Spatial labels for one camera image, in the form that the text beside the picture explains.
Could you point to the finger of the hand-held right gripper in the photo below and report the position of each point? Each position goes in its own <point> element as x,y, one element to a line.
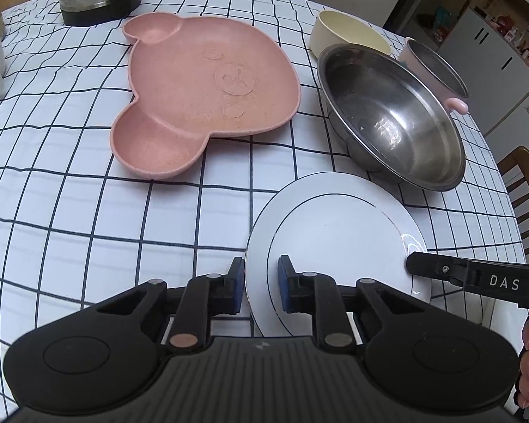
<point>427,266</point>

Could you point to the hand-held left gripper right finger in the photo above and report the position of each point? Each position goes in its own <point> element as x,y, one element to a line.
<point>284,286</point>

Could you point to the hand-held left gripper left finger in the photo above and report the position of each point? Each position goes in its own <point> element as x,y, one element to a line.
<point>236,284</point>

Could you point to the white round plate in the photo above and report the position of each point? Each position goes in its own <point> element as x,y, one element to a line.
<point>344,229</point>

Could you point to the stainless steel bowl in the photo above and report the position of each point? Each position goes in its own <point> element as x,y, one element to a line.
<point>379,110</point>

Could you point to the pink bear-shaped plate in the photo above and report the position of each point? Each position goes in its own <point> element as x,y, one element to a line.
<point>189,97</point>

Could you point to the pink metal cup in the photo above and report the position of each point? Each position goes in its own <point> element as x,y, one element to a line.
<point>441,72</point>

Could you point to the cream bowl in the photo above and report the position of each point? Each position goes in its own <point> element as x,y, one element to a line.
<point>335,31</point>

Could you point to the wooden chair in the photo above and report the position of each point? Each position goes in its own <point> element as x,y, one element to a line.
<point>522,185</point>

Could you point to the white black-checked tablecloth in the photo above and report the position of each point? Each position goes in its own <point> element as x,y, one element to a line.
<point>70,229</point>

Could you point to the white cabinet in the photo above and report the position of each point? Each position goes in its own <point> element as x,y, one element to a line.
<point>493,70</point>

